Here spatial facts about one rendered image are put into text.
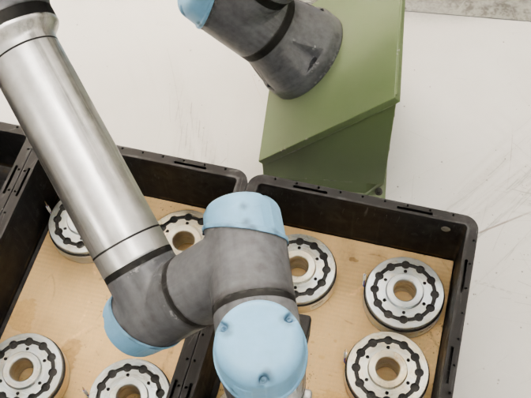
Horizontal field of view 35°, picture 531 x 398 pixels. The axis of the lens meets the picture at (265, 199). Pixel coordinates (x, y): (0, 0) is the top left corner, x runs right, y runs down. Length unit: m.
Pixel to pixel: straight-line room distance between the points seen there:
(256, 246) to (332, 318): 0.40
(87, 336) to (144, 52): 0.61
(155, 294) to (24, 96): 0.23
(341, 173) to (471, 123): 0.27
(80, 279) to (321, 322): 0.33
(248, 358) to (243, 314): 0.04
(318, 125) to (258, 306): 0.56
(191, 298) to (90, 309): 0.40
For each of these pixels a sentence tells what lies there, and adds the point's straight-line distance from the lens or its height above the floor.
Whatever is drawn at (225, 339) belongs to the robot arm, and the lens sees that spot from 0.68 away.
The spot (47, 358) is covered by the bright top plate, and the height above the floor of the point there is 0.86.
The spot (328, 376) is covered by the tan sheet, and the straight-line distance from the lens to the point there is 1.08.
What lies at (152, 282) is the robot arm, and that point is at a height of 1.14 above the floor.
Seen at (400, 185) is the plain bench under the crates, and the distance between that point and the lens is 1.36.
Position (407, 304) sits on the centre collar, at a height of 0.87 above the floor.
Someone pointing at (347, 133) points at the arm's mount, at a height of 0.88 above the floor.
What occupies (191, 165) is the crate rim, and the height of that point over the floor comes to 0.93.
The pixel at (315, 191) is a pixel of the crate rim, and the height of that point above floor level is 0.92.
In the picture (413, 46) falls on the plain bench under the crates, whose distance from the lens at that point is 1.53.
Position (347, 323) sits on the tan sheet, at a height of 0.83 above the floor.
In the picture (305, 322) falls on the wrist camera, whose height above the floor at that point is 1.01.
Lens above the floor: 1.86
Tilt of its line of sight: 60 degrees down
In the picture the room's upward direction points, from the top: 5 degrees counter-clockwise
